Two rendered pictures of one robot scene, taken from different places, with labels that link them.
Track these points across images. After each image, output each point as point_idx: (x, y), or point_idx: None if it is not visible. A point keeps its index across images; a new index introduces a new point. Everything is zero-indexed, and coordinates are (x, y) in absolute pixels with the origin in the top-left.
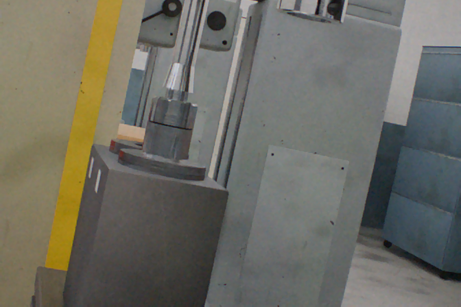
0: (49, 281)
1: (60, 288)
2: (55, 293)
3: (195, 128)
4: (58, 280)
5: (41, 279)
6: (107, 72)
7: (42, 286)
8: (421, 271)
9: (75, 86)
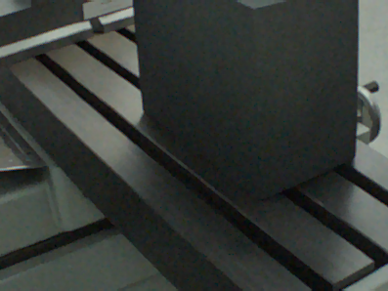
0: None
1: (376, 170)
2: (364, 157)
3: None
4: None
5: None
6: None
7: None
8: None
9: None
